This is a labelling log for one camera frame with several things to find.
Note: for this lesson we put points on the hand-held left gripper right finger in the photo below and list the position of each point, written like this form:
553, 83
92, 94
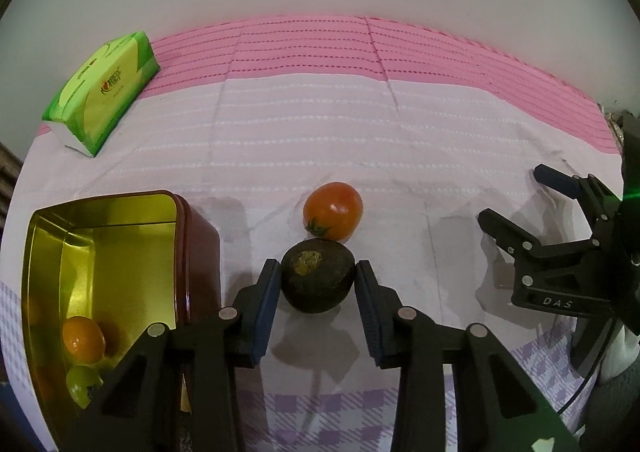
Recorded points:
370, 317

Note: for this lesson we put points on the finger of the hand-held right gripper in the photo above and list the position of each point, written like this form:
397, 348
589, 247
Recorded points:
505, 232
562, 180

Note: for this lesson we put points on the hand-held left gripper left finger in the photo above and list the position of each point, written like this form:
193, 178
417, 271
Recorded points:
267, 312

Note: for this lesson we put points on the dark fruit with yellow mark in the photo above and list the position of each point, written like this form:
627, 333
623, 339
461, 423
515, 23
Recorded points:
317, 277

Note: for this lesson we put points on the orange-red tomato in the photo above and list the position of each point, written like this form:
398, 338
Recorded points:
333, 210

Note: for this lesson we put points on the gold red tin box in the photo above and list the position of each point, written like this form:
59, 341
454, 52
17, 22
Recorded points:
125, 252

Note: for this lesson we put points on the smooth yellow-orange orange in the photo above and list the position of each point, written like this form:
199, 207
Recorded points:
83, 339

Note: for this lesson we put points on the green lime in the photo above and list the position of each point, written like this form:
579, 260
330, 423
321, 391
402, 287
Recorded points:
82, 382

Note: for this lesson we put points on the silver crinkled wrapper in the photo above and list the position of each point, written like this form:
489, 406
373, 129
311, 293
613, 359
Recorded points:
610, 121

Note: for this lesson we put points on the pink purple checked tablecloth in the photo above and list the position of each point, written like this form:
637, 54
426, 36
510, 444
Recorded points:
350, 132

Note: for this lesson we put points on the green tissue box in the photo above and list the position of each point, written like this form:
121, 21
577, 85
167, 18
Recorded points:
105, 87

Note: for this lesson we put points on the bundle of beige pipes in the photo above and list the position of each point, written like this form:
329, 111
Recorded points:
7, 177

